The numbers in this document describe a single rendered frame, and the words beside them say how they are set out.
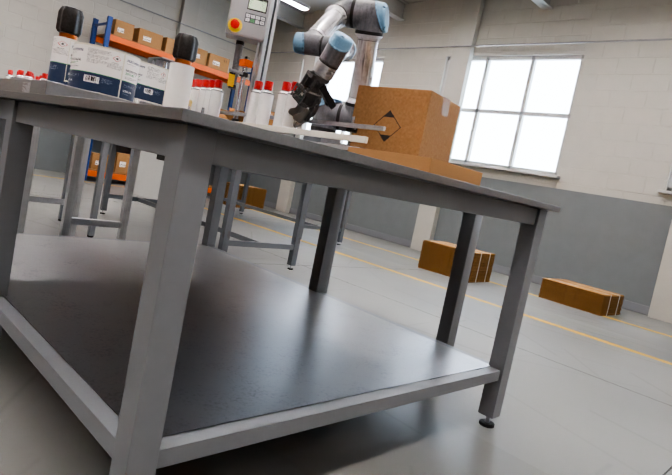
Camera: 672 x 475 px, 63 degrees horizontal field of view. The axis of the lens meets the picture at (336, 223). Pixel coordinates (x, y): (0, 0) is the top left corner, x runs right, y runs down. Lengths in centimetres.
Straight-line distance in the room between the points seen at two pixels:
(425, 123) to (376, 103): 21
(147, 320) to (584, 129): 661
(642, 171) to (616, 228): 68
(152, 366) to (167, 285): 14
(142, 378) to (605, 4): 717
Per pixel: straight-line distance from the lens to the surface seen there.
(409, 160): 146
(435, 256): 604
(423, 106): 189
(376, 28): 233
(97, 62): 189
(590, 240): 704
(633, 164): 701
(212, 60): 1030
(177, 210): 96
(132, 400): 106
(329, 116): 238
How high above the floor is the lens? 77
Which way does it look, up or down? 4 degrees down
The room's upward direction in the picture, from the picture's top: 11 degrees clockwise
